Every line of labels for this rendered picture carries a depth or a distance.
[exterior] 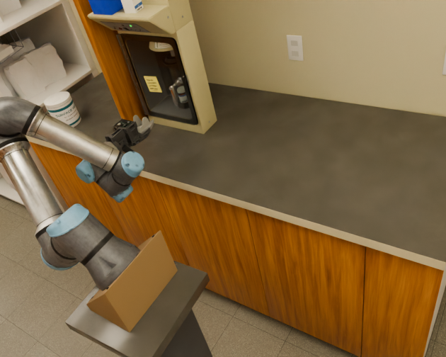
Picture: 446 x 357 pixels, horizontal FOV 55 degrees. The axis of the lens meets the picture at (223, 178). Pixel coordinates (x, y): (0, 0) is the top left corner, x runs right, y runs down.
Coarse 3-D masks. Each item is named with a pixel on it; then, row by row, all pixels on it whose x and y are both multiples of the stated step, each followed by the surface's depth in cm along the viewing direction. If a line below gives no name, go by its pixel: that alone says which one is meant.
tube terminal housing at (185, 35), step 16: (144, 0) 157; (160, 0) 153; (176, 0) 155; (176, 16) 157; (192, 16) 164; (128, 32) 172; (176, 32) 159; (192, 32) 166; (192, 48) 168; (192, 64) 171; (192, 80) 173; (192, 96) 177; (208, 96) 185; (208, 112) 188; (192, 128) 191; (208, 128) 191
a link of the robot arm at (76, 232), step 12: (60, 216) 117; (72, 216) 114; (84, 216) 116; (48, 228) 115; (60, 228) 113; (72, 228) 113; (84, 228) 115; (96, 228) 117; (60, 240) 115; (72, 240) 114; (84, 240) 114; (96, 240) 115; (60, 252) 119; (72, 252) 116; (84, 252) 114
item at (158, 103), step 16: (128, 48) 177; (144, 48) 172; (160, 48) 167; (176, 48) 162; (144, 64) 178; (160, 64) 173; (176, 64) 168; (144, 80) 185; (160, 80) 179; (144, 96) 192; (160, 96) 186; (160, 112) 193; (176, 112) 187; (192, 112) 181
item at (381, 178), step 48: (96, 96) 237; (240, 96) 207; (288, 96) 199; (48, 144) 211; (144, 144) 191; (192, 144) 184; (240, 144) 178; (288, 144) 172; (336, 144) 166; (384, 144) 160; (432, 144) 155; (240, 192) 156; (288, 192) 151; (336, 192) 147; (384, 192) 142; (432, 192) 139; (384, 240) 128; (432, 240) 125
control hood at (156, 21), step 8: (144, 8) 154; (152, 8) 152; (160, 8) 151; (168, 8) 152; (88, 16) 162; (96, 16) 159; (104, 16) 157; (112, 16) 155; (120, 16) 153; (128, 16) 151; (136, 16) 149; (144, 16) 148; (152, 16) 147; (160, 16) 150; (168, 16) 153; (104, 24) 166; (144, 24) 152; (152, 24) 149; (160, 24) 151; (168, 24) 154; (152, 32) 160; (160, 32) 157; (168, 32) 155
